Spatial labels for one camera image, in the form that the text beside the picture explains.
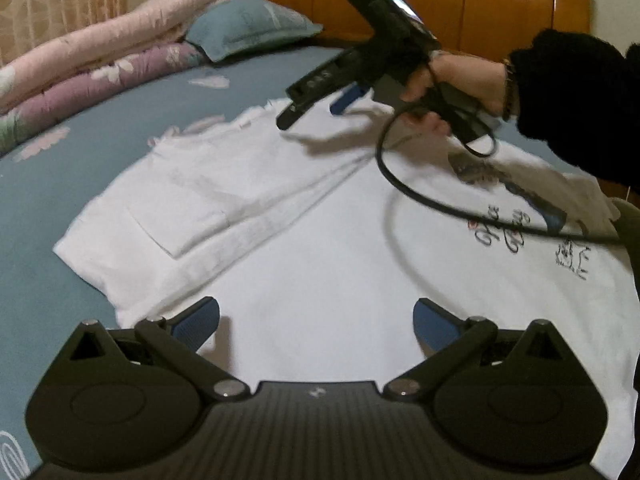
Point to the pink floral quilt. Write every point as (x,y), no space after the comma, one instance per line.
(100,45)

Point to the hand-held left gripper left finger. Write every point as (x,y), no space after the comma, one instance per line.
(200,317)

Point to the teal floral pillow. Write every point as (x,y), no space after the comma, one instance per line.
(240,25)

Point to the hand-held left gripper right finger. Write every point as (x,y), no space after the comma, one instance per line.
(431,317)

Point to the person's right forearm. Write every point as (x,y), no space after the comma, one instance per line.
(575,95)

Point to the orange patterned curtain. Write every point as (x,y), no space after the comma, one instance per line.
(50,10)

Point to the white printed long-sleeved shirt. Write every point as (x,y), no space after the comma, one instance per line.
(325,250)

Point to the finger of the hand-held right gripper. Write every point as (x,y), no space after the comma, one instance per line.
(295,115)
(347,99)

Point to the person's right hand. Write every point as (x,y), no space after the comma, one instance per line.
(470,80)

